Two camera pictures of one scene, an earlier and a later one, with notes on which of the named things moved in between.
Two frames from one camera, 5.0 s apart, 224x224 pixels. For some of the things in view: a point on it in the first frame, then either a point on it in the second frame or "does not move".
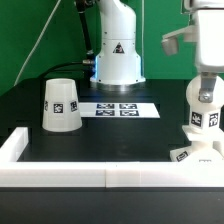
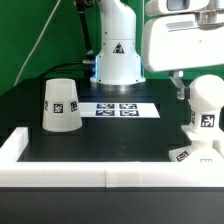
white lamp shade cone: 61,109 does not move
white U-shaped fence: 101,174 does not move
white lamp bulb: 204,116 does not move
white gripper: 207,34 -> 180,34
